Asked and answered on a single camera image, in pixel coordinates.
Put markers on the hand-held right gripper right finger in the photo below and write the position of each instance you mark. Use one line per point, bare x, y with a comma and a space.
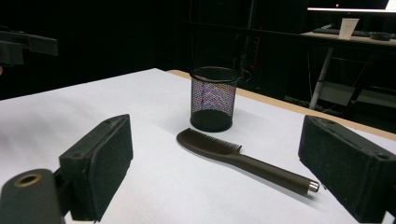
345, 168

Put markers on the dark brown comb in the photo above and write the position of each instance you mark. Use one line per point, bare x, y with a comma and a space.
264, 171

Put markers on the black keyboard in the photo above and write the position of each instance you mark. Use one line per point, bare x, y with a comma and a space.
327, 31

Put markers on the computer monitor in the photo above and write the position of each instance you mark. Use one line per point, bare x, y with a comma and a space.
342, 10

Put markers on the desk with white legs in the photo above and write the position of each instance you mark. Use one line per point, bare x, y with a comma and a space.
358, 41

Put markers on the white table sheet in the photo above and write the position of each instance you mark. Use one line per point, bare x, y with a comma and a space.
155, 99

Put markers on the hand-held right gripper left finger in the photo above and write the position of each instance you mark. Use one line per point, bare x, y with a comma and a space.
96, 168

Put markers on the black mesh pen holder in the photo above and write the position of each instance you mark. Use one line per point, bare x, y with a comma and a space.
211, 121

